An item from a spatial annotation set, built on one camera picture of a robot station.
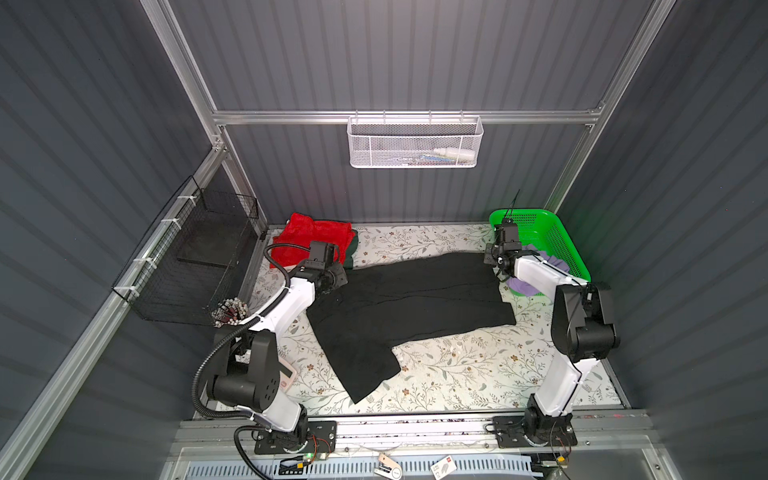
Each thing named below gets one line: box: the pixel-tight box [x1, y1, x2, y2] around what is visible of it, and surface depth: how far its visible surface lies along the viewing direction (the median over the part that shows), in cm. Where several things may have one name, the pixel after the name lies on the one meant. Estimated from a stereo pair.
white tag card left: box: [373, 453, 403, 480], surface depth 69 cm
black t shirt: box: [306, 252, 517, 404], surface depth 93 cm
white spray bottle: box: [433, 148, 476, 162], surface depth 93 cm
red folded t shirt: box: [270, 213, 355, 267], surface depth 114 cm
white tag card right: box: [430, 455, 457, 480], surface depth 70 cm
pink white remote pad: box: [278, 356, 297, 392], surface depth 82 cm
